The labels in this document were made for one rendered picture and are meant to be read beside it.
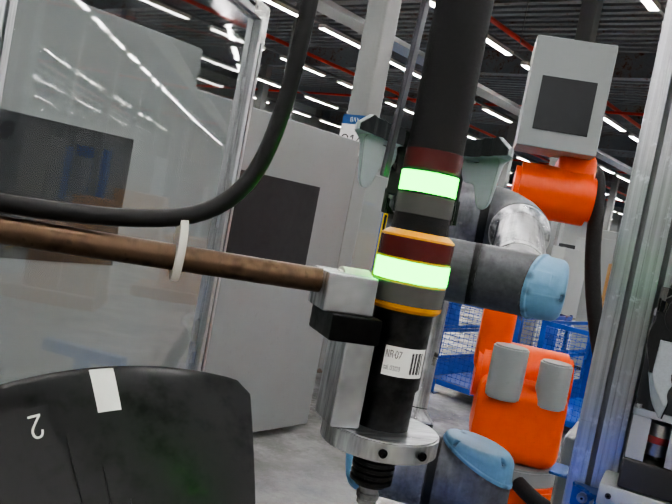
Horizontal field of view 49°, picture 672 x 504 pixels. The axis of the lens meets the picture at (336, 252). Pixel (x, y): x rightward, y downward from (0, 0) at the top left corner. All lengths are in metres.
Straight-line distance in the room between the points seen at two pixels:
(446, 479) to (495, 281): 0.43
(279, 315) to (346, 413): 4.51
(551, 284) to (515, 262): 0.05
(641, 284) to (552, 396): 3.05
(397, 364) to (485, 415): 3.94
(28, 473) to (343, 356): 0.21
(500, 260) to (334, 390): 0.48
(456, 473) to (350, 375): 0.79
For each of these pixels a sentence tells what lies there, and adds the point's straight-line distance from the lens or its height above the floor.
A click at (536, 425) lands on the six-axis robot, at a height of 0.63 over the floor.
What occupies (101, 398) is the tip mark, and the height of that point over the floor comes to 1.43.
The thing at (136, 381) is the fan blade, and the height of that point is 1.44.
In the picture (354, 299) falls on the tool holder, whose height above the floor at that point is 1.54.
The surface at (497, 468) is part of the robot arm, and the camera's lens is 1.20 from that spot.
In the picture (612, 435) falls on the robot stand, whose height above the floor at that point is 1.31.
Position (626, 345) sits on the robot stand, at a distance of 1.31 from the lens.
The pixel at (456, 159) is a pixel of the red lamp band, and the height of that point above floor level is 1.62.
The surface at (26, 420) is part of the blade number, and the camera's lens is 0.52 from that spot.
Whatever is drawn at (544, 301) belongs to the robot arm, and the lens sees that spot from 0.87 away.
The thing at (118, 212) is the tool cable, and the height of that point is 1.56.
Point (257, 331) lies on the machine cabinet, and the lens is 4.81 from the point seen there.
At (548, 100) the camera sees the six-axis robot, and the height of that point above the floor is 2.42.
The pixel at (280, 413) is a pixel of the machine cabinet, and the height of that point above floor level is 0.16.
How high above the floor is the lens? 1.58
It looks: 3 degrees down
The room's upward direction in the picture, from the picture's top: 11 degrees clockwise
